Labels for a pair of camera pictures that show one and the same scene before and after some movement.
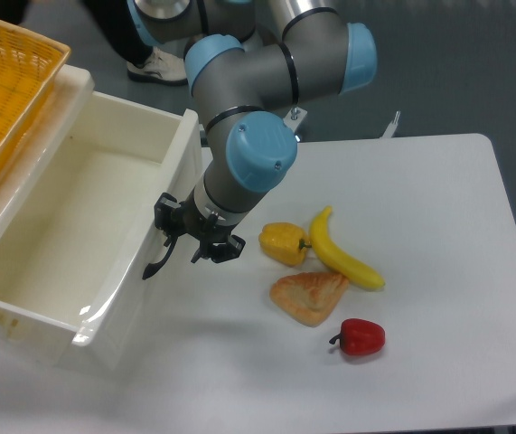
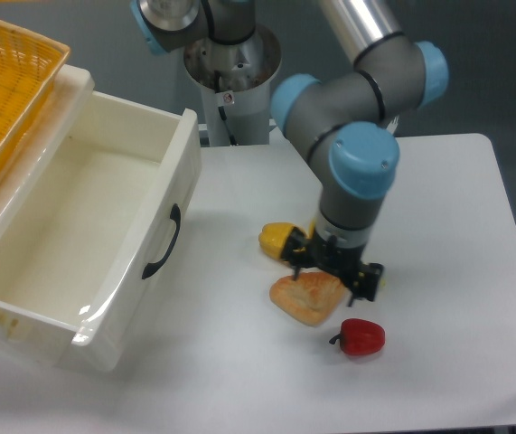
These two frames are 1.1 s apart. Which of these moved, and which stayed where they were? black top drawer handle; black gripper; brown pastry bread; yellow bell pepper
Moved: black gripper
Stayed: brown pastry bread; yellow bell pepper; black top drawer handle
